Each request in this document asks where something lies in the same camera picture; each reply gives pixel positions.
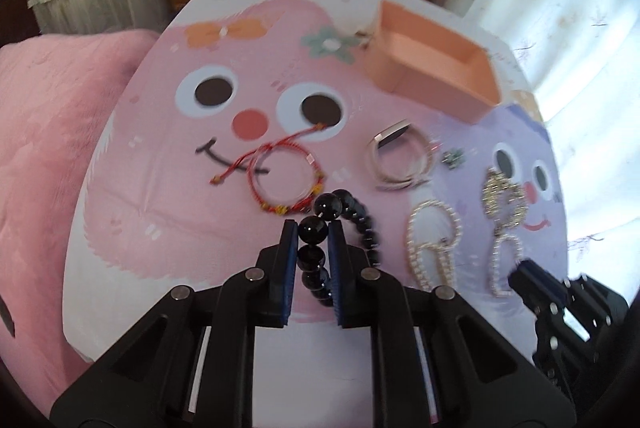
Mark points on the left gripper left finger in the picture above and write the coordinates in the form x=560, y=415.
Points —
x=189, y=361

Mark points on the pink storage tray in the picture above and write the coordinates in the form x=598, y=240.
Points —
x=423, y=61

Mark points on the white floral curtain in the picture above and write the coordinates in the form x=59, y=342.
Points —
x=581, y=58

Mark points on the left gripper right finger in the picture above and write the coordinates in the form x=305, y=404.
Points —
x=436, y=362

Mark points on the cartoon printed mat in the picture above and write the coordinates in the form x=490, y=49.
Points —
x=247, y=113

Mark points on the pink blanket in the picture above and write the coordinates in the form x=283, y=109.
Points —
x=57, y=93

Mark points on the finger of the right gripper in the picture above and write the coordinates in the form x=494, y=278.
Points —
x=537, y=288

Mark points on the pink smart watch band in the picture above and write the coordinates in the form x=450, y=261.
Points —
x=401, y=157

